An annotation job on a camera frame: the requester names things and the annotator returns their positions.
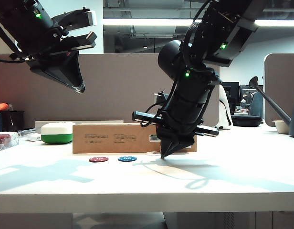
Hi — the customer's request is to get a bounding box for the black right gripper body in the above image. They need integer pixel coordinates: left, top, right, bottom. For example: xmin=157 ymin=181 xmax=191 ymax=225
xmin=132 ymin=67 xmax=222 ymax=138

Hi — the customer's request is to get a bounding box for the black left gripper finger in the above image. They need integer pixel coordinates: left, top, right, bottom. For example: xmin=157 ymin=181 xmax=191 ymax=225
xmin=43 ymin=51 xmax=86 ymax=94
xmin=29 ymin=66 xmax=75 ymax=91

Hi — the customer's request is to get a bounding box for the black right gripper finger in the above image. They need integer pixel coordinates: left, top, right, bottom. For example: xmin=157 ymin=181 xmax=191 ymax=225
xmin=164 ymin=135 xmax=195 ymax=158
xmin=157 ymin=127 xmax=177 ymax=160

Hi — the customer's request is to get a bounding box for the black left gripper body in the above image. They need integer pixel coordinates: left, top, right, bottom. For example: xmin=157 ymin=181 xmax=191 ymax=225
xmin=7 ymin=0 xmax=98 ymax=70

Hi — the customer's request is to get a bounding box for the blue poker chip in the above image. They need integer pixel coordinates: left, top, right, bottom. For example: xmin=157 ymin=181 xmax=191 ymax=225
xmin=117 ymin=156 xmax=137 ymax=163

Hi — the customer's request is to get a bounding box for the brown cardboard rectangular box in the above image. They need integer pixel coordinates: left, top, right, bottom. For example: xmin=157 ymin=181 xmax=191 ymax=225
xmin=72 ymin=123 xmax=198 ymax=154

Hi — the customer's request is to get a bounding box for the red poker chip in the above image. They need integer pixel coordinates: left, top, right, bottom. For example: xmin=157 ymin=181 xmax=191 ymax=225
xmin=88 ymin=156 xmax=109 ymax=163

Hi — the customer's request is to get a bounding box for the clear box of chips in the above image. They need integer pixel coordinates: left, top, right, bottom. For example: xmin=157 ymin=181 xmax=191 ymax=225
xmin=0 ymin=132 xmax=20 ymax=152

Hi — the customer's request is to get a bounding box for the white and black plush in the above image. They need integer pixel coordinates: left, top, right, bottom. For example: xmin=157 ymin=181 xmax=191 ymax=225
xmin=213 ymin=84 xmax=234 ymax=131

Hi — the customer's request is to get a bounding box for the black computer monitor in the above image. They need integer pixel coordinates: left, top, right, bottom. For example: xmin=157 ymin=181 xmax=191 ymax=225
xmin=220 ymin=82 xmax=241 ymax=115

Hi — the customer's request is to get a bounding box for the wide brown desk divider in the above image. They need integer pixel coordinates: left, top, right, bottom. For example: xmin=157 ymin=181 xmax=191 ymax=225
xmin=0 ymin=53 xmax=221 ymax=130

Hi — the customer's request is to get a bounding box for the black cup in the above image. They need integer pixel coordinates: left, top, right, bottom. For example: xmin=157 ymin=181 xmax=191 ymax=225
xmin=0 ymin=110 xmax=25 ymax=133

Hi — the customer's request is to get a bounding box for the black round case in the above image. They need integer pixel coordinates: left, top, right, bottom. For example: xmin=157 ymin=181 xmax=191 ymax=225
xmin=231 ymin=115 xmax=262 ymax=127

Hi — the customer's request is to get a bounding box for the white and green container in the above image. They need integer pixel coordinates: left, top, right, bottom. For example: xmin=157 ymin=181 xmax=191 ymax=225
xmin=40 ymin=122 xmax=76 ymax=145

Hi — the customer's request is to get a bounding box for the small white earbud case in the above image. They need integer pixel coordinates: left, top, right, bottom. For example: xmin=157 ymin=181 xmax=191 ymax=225
xmin=25 ymin=133 xmax=42 ymax=142

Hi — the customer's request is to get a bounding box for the blue-grey office chair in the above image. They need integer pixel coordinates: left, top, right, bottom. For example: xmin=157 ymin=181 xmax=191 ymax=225
xmin=248 ymin=92 xmax=265 ymax=118

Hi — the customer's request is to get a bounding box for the long ceiling light strip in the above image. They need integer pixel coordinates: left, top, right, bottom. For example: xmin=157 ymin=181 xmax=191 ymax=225
xmin=102 ymin=18 xmax=294 ymax=27

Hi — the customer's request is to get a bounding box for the white paper bowl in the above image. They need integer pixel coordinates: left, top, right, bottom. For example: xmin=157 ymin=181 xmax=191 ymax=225
xmin=272 ymin=120 xmax=291 ymax=135

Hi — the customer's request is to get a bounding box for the narrow brown desk divider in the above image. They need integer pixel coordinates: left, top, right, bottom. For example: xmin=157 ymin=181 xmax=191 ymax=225
xmin=263 ymin=53 xmax=294 ymax=127

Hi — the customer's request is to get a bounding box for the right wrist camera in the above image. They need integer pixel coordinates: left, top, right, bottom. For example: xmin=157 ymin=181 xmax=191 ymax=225
xmin=153 ymin=91 xmax=169 ymax=104

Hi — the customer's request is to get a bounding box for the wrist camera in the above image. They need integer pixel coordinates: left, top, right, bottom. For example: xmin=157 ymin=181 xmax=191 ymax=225
xmin=51 ymin=7 xmax=98 ymax=32
xmin=153 ymin=91 xmax=169 ymax=104

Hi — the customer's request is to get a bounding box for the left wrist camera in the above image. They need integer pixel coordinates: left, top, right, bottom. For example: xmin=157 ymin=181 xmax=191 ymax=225
xmin=51 ymin=7 xmax=98 ymax=32

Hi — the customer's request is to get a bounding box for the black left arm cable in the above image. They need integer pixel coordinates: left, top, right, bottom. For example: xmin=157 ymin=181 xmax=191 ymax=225
xmin=0 ymin=16 xmax=31 ymax=64

